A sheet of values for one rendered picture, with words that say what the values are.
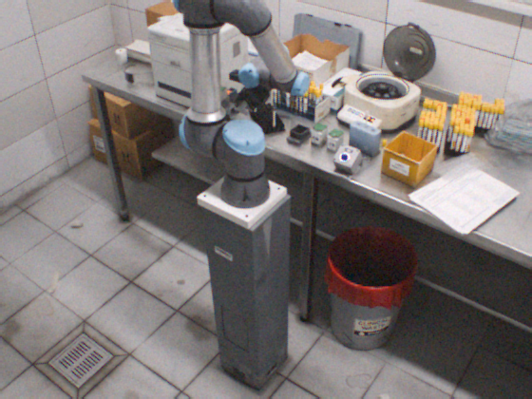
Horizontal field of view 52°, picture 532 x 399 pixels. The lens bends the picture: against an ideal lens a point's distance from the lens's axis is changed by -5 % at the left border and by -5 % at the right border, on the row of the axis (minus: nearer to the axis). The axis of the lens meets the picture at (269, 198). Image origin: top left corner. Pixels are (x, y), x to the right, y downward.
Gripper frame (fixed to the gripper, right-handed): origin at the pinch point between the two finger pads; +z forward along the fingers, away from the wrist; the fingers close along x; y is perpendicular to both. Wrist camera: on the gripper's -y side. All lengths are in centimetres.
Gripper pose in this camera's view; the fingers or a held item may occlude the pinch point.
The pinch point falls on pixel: (237, 108)
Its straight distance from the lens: 212.8
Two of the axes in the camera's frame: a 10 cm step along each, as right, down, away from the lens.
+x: 5.9, -5.2, 6.2
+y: 7.1, 7.0, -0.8
